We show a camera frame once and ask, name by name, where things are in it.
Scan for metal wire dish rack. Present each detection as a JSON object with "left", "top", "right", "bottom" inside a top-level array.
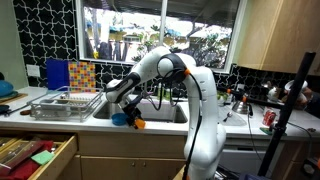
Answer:
[{"left": 29, "top": 85, "right": 104, "bottom": 123}]

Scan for small orange bowl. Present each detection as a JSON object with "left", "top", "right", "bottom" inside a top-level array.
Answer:
[{"left": 133, "top": 118, "right": 147, "bottom": 130}]

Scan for green cloth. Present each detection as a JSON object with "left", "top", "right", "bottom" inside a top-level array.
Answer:
[{"left": 259, "top": 126, "right": 287, "bottom": 137}]

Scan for red cloth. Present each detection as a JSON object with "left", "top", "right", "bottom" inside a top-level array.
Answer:
[{"left": 0, "top": 139, "right": 55, "bottom": 180}]

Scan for small cat figurine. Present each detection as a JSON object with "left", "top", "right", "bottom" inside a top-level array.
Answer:
[{"left": 266, "top": 81, "right": 281, "bottom": 103}]

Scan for black camera boom bar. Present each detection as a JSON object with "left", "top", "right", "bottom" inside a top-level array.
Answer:
[{"left": 216, "top": 86, "right": 285, "bottom": 110}]

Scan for open wooden drawer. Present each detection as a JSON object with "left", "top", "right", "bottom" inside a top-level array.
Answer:
[{"left": 0, "top": 131, "right": 79, "bottom": 180}]

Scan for clear glass cutting board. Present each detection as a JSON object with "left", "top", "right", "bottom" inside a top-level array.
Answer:
[{"left": 218, "top": 104, "right": 248, "bottom": 127}]

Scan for black tripod pole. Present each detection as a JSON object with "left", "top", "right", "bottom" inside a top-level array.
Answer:
[{"left": 257, "top": 51, "right": 317, "bottom": 178}]

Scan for wooden board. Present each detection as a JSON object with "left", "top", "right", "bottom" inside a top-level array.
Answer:
[{"left": 0, "top": 92, "right": 29, "bottom": 105}]

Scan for metal spoon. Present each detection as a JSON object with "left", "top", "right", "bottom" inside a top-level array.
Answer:
[{"left": 222, "top": 111, "right": 234, "bottom": 123}]

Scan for teal kettle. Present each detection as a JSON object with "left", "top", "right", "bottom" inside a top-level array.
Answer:
[{"left": 0, "top": 72, "right": 15, "bottom": 99}]

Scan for white dishwasher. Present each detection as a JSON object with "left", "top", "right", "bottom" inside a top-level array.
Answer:
[{"left": 220, "top": 139, "right": 285, "bottom": 178}]

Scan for white cup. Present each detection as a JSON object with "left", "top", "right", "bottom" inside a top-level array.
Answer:
[{"left": 284, "top": 79, "right": 309, "bottom": 101}]

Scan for stainless steel sink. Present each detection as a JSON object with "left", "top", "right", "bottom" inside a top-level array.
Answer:
[{"left": 92, "top": 99, "right": 189, "bottom": 125}]

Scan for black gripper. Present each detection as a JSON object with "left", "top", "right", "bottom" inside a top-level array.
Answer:
[{"left": 121, "top": 96, "right": 143, "bottom": 127}]

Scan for white wall switch plate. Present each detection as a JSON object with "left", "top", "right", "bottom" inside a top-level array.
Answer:
[{"left": 26, "top": 64, "right": 41, "bottom": 78}]

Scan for blue plastic bowl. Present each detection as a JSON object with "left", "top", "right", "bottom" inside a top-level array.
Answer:
[{"left": 111, "top": 112, "right": 129, "bottom": 127}]

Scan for dark sleeved forearm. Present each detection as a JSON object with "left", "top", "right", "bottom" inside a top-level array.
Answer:
[{"left": 301, "top": 87, "right": 320, "bottom": 120}]

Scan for steel funnel pot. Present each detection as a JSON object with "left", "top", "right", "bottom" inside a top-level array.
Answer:
[{"left": 231, "top": 99, "right": 250, "bottom": 115}]

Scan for wooden base cabinet doors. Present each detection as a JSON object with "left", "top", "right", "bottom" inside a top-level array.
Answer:
[{"left": 79, "top": 155, "right": 186, "bottom": 180}]

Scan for red soda can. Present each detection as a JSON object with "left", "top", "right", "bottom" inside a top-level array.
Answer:
[{"left": 262, "top": 107, "right": 278, "bottom": 127}]

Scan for blue cutting board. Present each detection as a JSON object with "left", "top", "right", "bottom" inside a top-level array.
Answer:
[{"left": 45, "top": 58, "right": 70, "bottom": 91}]

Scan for kitchen window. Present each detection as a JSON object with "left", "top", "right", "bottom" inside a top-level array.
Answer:
[{"left": 74, "top": 0, "right": 248, "bottom": 74}]

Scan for wooden wall cabinet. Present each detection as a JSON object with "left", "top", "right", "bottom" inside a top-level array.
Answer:
[{"left": 237, "top": 0, "right": 320, "bottom": 76}]

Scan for green sponge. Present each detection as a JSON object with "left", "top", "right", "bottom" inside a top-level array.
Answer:
[{"left": 30, "top": 150, "right": 56, "bottom": 166}]

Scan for colourful checkered board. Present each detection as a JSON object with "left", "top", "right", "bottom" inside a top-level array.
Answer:
[{"left": 67, "top": 60, "right": 97, "bottom": 94}]

